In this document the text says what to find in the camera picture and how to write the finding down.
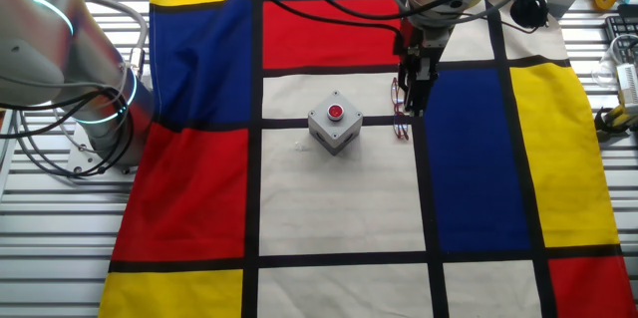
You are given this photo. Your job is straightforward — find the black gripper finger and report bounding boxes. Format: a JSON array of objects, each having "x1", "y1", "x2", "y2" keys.
[
  {"x1": 401, "y1": 80, "x2": 418, "y2": 111},
  {"x1": 411, "y1": 80, "x2": 436, "y2": 117}
]

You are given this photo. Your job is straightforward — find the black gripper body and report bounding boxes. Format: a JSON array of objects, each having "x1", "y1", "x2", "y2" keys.
[{"x1": 393, "y1": 19, "x2": 441, "y2": 88}]

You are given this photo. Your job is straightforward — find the red thin-framed glasses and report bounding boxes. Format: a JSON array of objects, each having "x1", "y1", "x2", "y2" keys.
[{"x1": 390, "y1": 77, "x2": 413, "y2": 143}]

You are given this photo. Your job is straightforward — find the grey box with red button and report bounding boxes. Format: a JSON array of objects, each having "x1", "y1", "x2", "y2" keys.
[{"x1": 307, "y1": 90, "x2": 364, "y2": 157}]

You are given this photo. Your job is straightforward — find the colour-block patterned cloth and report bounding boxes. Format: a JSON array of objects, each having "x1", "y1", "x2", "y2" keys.
[{"x1": 98, "y1": 0, "x2": 638, "y2": 318}]

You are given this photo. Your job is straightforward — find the yellow and black tool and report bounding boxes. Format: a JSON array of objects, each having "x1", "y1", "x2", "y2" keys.
[{"x1": 593, "y1": 103, "x2": 638, "y2": 136}]

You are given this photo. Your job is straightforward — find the white ribbed device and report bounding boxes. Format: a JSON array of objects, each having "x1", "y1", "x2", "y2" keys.
[{"x1": 616, "y1": 62, "x2": 638, "y2": 116}]

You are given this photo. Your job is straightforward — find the black keyboard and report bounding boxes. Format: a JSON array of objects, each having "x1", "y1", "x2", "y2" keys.
[{"x1": 604, "y1": 14, "x2": 638, "y2": 66}]

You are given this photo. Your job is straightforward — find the silver depth camera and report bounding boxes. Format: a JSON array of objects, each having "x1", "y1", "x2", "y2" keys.
[{"x1": 412, "y1": 24, "x2": 453, "y2": 52}]

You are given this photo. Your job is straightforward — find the thick grey hose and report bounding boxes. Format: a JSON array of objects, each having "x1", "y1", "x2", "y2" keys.
[{"x1": 79, "y1": 0, "x2": 151, "y2": 80}]

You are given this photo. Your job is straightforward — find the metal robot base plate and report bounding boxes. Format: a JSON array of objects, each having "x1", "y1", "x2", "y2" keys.
[{"x1": 64, "y1": 126, "x2": 141, "y2": 180}]

